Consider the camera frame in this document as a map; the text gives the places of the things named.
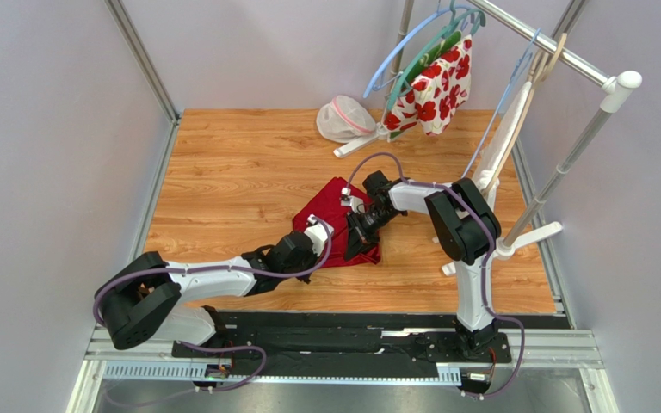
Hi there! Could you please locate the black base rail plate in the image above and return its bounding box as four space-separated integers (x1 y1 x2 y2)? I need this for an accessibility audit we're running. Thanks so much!
118 310 515 380

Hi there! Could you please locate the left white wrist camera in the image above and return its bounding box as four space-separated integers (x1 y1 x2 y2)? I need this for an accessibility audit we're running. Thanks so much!
304 214 334 257

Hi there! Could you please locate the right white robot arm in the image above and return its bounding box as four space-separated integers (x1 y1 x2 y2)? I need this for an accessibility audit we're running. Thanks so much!
341 171 501 353

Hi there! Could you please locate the teal hanger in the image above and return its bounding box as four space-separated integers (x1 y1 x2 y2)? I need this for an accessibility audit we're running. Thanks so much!
383 1 486 111

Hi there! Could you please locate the light blue hanger right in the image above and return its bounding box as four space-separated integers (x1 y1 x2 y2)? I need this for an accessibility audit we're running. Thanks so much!
461 28 541 177

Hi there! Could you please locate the white towel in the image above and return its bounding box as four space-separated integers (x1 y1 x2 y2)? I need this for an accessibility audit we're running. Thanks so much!
473 81 532 209

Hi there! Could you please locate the wooden hanger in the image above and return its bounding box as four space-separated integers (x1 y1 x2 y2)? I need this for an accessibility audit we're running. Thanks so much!
482 32 569 196

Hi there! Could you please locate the light blue hanger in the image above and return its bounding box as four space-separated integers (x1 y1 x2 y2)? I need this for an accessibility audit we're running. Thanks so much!
461 28 541 177
362 1 485 108

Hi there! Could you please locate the white metal clothes rack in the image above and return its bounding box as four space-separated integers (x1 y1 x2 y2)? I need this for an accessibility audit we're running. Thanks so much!
333 0 643 278

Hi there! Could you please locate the light blue hanger left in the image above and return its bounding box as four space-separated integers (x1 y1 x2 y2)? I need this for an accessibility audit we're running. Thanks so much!
362 1 485 108

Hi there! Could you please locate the dark red cloth napkin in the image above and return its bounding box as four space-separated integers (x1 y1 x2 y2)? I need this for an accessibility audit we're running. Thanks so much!
292 176 381 268

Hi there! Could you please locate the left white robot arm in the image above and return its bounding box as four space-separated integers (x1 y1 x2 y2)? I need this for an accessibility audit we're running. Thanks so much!
93 224 332 350

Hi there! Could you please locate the red floral cloth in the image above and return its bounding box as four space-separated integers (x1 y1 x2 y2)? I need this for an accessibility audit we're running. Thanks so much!
383 34 473 141

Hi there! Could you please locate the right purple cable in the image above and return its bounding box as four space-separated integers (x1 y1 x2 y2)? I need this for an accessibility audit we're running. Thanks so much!
346 151 527 400

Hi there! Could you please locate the white mesh laundry bag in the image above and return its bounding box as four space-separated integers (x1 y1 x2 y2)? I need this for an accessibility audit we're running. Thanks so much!
316 95 377 144

